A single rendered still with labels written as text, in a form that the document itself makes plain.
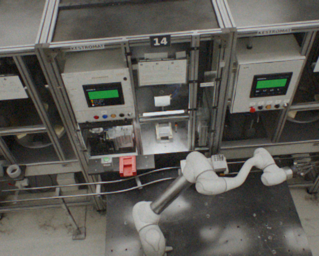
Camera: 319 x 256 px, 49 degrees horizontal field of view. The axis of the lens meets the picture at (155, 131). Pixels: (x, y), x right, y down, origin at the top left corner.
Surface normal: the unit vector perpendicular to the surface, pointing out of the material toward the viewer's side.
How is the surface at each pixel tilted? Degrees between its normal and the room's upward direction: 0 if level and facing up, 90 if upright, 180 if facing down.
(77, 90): 90
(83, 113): 90
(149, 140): 0
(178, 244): 0
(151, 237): 6
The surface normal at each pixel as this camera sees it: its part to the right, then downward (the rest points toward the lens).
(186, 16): -0.05, -0.64
